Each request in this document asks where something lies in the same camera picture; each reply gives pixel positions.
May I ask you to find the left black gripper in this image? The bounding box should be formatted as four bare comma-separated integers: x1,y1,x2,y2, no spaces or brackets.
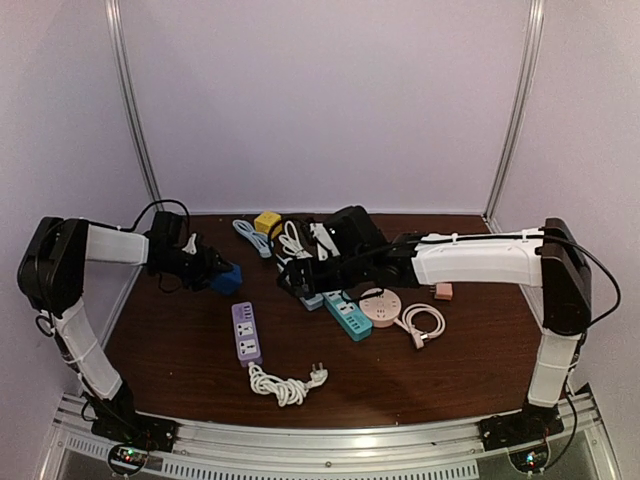
156,245,232,292

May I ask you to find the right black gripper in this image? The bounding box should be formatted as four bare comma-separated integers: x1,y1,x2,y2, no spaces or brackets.
277,253,371,300

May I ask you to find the pink round socket base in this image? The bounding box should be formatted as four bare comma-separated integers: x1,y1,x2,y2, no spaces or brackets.
358,288,402,329

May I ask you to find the dark blue cube adapter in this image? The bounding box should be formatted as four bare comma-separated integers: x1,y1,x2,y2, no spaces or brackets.
210,264,243,296

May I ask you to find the pink-white socket cable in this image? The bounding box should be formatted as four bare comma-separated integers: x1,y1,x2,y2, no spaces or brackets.
394,302,447,351

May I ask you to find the small peach plug adapter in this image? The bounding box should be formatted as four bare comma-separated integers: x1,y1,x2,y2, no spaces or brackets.
430,283,454,302

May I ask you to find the light blue cable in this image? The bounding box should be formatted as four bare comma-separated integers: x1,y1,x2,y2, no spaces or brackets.
232,218,274,260

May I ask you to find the yellow cube adapter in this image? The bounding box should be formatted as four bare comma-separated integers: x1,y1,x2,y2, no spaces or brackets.
253,211,282,236

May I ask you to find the purple power strip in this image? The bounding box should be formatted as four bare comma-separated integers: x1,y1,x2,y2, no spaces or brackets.
231,302,263,367

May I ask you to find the white cable with plug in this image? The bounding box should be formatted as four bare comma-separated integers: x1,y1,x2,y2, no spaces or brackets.
246,362,332,408

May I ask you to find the teal power strip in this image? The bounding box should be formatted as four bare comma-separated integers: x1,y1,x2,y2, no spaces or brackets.
322,290,373,342

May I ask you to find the grey-blue power strip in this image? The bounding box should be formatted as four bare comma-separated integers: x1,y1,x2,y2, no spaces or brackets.
280,281,324,312

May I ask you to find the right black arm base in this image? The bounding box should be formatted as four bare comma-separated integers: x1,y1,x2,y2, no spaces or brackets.
478,400,564,451

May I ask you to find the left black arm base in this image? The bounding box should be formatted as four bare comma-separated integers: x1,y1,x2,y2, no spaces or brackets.
83,382,178,452

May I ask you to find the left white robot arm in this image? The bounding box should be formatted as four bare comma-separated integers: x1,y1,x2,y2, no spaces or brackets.
17,211,234,401

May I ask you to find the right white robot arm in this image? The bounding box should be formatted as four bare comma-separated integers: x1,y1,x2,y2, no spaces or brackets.
277,212,592,442

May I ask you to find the aluminium front rail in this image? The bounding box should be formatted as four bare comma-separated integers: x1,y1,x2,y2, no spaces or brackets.
35,393,622,479

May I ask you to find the left aluminium frame post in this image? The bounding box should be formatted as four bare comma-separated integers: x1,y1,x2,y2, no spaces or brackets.
104,0,164,211

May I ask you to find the aluminium frame post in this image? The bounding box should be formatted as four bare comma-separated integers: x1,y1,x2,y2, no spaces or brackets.
104,0,164,211
483,0,546,229

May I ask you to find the right aluminium frame post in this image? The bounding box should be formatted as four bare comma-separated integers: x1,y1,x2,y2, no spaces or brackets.
483,0,546,229

